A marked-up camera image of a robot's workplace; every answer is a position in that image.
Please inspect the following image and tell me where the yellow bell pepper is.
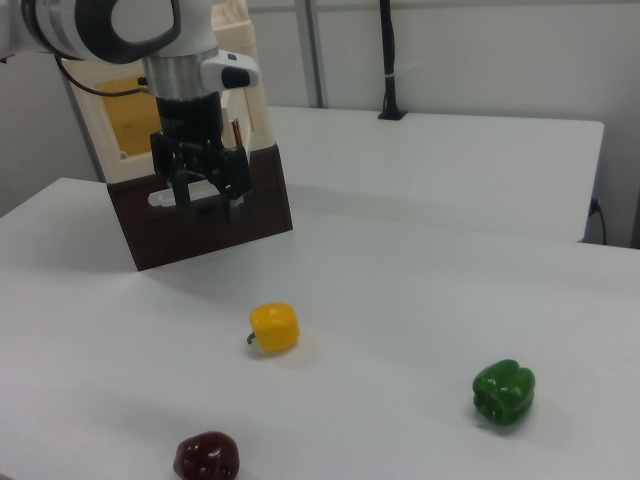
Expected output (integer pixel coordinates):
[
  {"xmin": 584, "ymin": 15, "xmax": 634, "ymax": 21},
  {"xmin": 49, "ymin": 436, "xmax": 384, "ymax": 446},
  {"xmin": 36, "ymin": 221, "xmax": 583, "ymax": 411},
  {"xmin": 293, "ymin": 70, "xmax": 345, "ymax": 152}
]
[{"xmin": 243, "ymin": 301, "xmax": 302, "ymax": 356}]

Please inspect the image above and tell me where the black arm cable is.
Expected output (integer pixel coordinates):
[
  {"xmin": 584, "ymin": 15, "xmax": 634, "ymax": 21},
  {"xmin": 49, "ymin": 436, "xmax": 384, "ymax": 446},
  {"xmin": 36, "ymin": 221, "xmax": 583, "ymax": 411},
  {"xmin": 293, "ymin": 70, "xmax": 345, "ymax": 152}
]
[{"xmin": 53, "ymin": 53, "xmax": 152, "ymax": 98}]

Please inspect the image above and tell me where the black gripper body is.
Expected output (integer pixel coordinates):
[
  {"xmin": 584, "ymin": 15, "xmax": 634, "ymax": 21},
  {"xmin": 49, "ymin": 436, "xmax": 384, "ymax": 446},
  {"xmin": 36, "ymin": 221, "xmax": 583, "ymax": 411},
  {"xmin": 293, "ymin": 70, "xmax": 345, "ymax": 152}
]
[{"xmin": 155, "ymin": 91, "xmax": 226, "ymax": 175}]

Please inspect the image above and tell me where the dark red bell pepper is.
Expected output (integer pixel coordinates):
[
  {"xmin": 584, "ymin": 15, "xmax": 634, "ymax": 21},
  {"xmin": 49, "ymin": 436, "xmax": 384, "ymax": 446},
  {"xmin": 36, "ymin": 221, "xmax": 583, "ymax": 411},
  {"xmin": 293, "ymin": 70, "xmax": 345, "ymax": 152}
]
[{"xmin": 173, "ymin": 430, "xmax": 242, "ymax": 480}]

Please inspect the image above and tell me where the green bell pepper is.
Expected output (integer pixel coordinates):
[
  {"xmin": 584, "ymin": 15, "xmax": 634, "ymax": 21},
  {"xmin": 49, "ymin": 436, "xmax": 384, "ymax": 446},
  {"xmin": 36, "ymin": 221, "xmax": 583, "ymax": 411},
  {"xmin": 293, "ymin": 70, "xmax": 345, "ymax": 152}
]
[{"xmin": 471, "ymin": 358, "xmax": 537, "ymax": 428}]

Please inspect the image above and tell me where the cream cabinet box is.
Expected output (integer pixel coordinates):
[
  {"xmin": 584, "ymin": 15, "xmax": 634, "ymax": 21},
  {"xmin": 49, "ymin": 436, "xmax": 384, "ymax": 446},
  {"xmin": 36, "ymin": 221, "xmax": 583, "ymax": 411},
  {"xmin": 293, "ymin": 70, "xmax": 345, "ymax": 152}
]
[{"xmin": 62, "ymin": 0, "xmax": 277, "ymax": 184}]

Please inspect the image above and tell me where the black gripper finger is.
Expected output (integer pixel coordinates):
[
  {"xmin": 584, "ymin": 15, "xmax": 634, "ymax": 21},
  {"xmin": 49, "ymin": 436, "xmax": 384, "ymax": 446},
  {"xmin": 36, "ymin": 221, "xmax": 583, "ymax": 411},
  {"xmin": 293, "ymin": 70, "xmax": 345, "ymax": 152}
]
[
  {"xmin": 150, "ymin": 130, "xmax": 193, "ymax": 209},
  {"xmin": 213, "ymin": 146, "xmax": 252, "ymax": 224}
]

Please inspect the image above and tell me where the grey partition post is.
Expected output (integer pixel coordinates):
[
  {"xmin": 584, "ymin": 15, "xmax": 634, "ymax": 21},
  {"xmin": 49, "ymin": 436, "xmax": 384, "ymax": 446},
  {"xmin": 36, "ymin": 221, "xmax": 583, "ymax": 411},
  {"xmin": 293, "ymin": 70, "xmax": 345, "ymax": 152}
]
[{"xmin": 294, "ymin": 0, "xmax": 326, "ymax": 109}]

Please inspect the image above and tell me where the white drawer handle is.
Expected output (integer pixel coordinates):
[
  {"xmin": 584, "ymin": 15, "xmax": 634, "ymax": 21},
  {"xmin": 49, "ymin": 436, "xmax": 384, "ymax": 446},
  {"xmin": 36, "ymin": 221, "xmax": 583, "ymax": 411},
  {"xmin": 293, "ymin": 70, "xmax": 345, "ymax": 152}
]
[{"xmin": 147, "ymin": 182, "xmax": 226, "ymax": 209}]

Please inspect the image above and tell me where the cream cabinet door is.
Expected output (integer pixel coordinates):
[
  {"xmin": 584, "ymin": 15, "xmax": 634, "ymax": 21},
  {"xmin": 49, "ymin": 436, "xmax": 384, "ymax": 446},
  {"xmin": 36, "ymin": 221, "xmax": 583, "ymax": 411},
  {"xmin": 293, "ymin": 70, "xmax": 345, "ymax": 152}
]
[{"xmin": 221, "ymin": 87, "xmax": 257, "ymax": 151}]

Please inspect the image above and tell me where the black pole with clamp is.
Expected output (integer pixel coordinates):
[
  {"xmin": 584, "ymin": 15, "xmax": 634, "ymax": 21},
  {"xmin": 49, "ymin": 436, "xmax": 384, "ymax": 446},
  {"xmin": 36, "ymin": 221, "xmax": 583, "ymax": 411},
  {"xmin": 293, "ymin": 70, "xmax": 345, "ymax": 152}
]
[{"xmin": 377, "ymin": 0, "xmax": 409, "ymax": 122}]

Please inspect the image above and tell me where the black wall cable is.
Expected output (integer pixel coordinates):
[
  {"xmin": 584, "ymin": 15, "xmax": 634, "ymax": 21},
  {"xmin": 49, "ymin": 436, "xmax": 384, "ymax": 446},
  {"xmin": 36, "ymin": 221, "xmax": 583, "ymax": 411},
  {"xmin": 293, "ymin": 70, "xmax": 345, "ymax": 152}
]
[{"xmin": 589, "ymin": 197, "xmax": 609, "ymax": 246}]

